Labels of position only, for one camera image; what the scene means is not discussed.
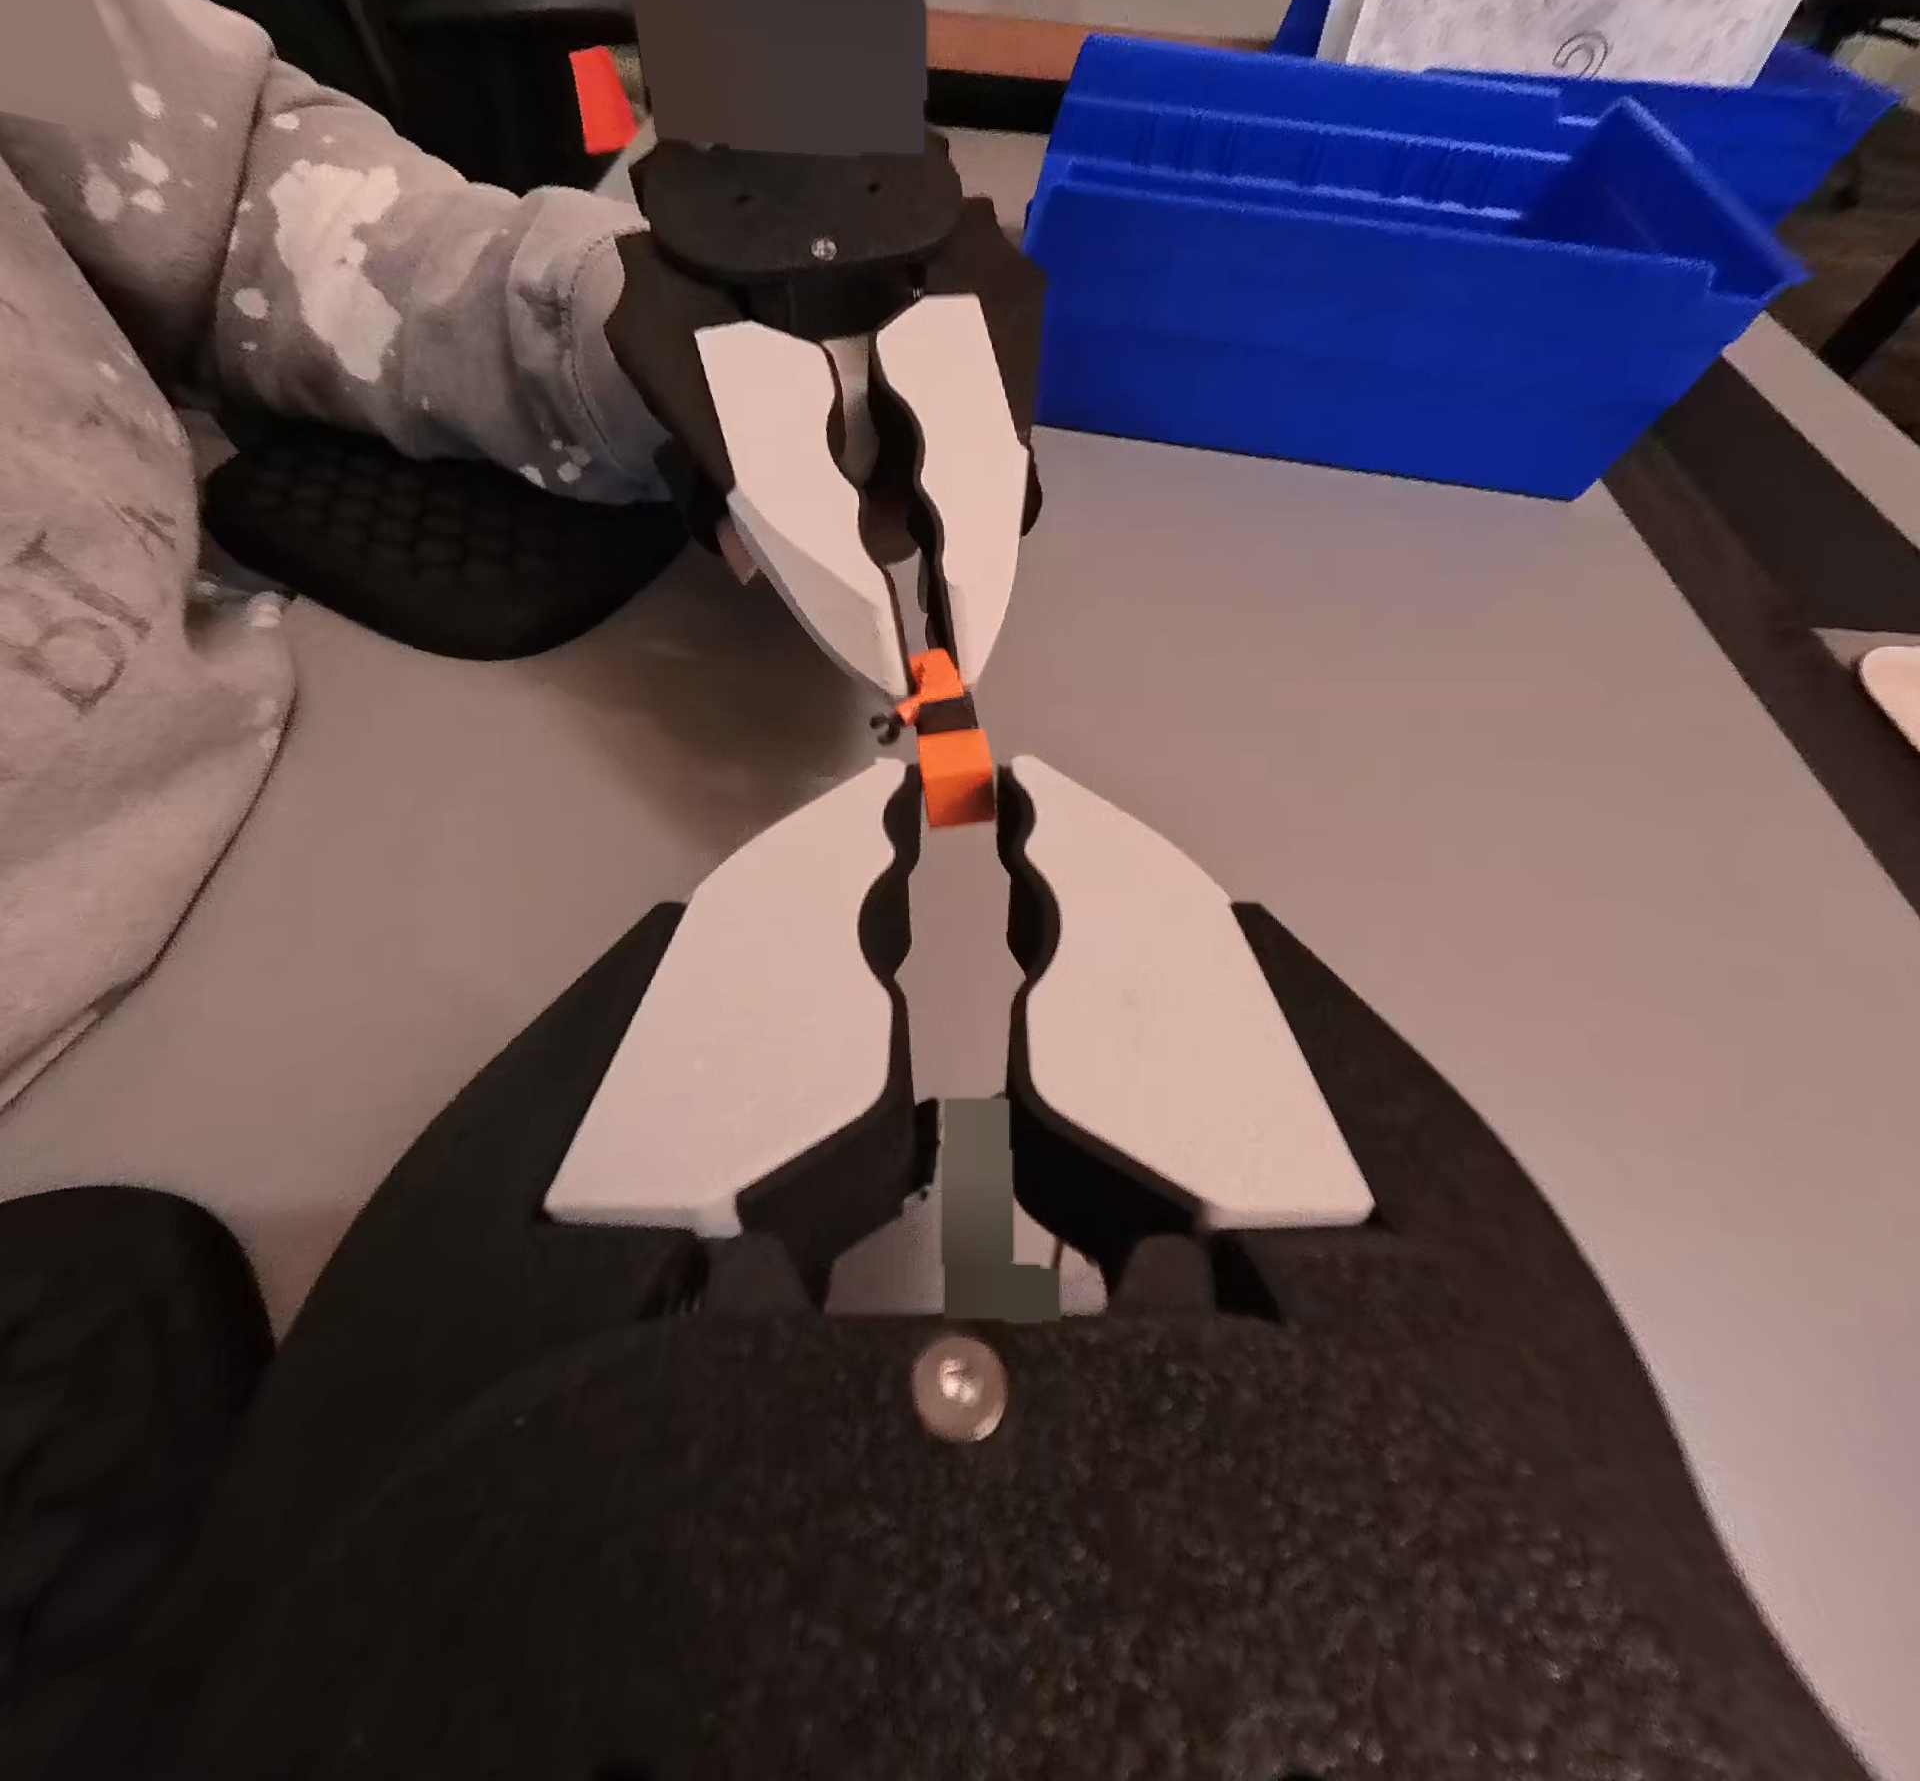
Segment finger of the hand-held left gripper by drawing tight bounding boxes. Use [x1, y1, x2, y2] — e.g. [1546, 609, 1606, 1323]
[694, 323, 913, 698]
[873, 294, 1040, 685]

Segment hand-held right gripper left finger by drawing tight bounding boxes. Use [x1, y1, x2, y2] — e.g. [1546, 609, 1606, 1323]
[543, 757, 921, 1238]

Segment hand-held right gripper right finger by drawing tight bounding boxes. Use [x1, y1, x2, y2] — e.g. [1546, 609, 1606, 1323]
[997, 755, 1379, 1231]

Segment orange teal lego figure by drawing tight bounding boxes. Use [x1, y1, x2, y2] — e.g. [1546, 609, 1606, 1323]
[878, 649, 1001, 833]

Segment blue plastic bin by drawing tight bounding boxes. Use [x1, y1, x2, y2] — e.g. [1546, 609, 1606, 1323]
[1024, 33, 1811, 504]
[1271, 0, 1901, 226]

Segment person's left forearm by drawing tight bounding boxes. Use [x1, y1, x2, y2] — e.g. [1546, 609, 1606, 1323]
[210, 55, 678, 512]

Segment orange striped traffic cone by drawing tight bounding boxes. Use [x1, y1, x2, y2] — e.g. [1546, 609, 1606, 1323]
[495, 0, 644, 159]

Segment black wrist rest pad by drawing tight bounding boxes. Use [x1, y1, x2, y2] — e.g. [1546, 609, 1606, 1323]
[201, 423, 695, 662]

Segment white stand base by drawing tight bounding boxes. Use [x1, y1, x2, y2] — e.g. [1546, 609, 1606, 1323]
[1855, 638, 1920, 752]

